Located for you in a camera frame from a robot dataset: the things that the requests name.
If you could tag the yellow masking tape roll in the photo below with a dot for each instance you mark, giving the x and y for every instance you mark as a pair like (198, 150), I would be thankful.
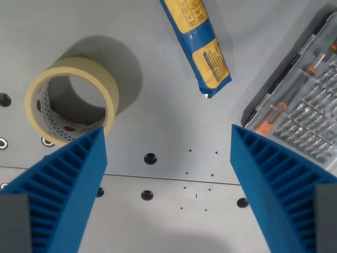
(87, 76)

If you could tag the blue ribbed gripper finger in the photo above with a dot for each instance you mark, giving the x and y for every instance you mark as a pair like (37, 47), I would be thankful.
(271, 182)
(71, 189)

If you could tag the clear screwdriver bit set case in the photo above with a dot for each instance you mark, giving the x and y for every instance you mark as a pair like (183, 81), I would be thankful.
(300, 100)

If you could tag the blue and yellow snack bag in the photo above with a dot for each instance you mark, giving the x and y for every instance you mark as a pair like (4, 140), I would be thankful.
(201, 44)

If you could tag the silver table screw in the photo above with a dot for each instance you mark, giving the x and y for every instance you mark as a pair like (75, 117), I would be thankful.
(47, 141)
(3, 143)
(3, 185)

